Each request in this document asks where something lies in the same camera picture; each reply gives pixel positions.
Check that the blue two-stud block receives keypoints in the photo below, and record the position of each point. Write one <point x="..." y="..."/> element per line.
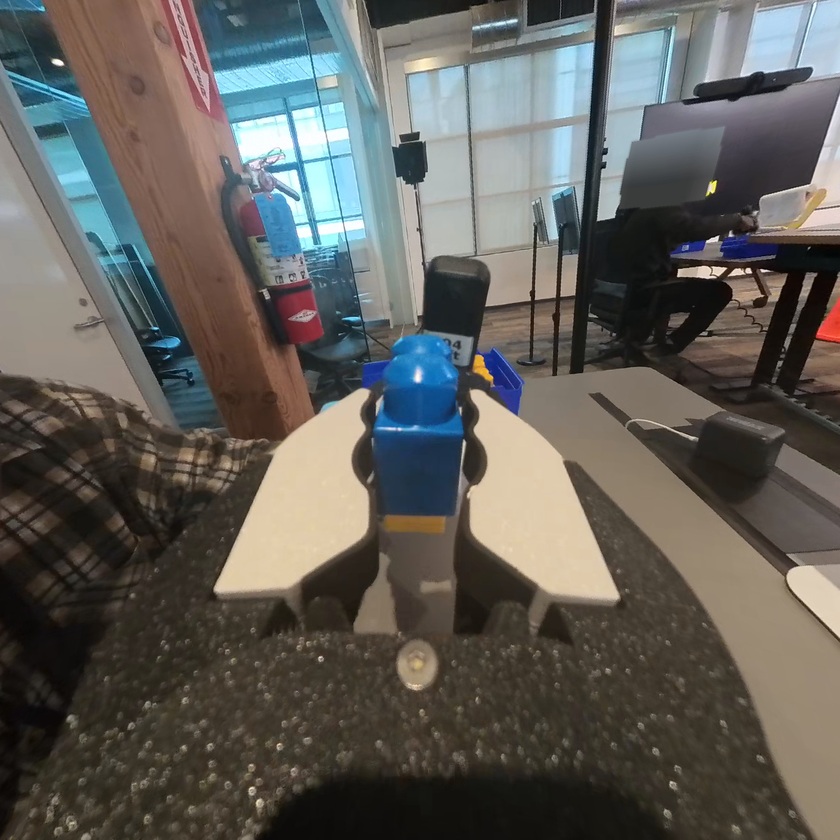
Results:
<point x="417" y="459"/>

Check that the red arrow sign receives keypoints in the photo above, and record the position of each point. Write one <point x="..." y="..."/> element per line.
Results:
<point x="193" y="59"/>

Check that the black floor pole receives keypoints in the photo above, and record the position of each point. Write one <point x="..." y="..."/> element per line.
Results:
<point x="590" y="197"/>

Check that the dark grey power adapter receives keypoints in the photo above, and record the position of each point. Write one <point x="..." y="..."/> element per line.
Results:
<point x="741" y="443"/>

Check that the black office chair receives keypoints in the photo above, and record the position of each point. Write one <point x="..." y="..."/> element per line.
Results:
<point x="334" y="348"/>
<point x="167" y="354"/>
<point x="610" y="275"/>

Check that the white door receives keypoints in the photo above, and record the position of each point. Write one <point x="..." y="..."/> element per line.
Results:
<point x="39" y="262"/>

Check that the white plastic container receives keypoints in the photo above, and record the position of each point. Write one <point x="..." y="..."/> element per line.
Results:
<point x="787" y="207"/>

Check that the wooden post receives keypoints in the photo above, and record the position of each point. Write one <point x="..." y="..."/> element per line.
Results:
<point x="151" y="197"/>

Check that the large black monitor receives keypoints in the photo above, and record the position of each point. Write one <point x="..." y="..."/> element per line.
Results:
<point x="774" y="144"/>

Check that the white stand with base plate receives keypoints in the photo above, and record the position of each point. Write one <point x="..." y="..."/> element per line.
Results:
<point x="817" y="597"/>

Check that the light blue chair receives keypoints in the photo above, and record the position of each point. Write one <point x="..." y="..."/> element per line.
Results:
<point x="334" y="407"/>

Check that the person's left forearm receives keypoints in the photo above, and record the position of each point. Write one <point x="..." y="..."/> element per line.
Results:
<point x="164" y="459"/>

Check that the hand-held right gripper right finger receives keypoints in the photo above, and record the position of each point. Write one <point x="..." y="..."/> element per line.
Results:
<point x="538" y="525"/>

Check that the orange traffic cone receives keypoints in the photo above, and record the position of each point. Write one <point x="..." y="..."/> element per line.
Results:
<point x="830" y="325"/>

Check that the pile of yellow and blue blocks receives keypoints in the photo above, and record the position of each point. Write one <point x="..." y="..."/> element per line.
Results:
<point x="482" y="367"/>

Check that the wooden desk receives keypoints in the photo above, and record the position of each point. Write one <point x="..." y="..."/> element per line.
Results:
<point x="800" y="236"/>

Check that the small blue storage bin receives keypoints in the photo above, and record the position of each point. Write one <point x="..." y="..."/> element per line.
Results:
<point x="738" y="246"/>
<point x="689" y="247"/>

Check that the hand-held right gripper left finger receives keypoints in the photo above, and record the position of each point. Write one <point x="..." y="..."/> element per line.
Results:
<point x="295" y="518"/>

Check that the red fire extinguisher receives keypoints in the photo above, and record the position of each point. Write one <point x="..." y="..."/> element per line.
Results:
<point x="295" y="295"/>

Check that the black webcam bar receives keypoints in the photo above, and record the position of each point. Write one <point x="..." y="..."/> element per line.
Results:
<point x="754" y="82"/>

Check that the yellow two-stud block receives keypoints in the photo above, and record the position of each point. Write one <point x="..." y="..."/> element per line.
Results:
<point x="413" y="523"/>

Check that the blue plastic bin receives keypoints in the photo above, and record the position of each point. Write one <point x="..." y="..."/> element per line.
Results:
<point x="505" y="387"/>

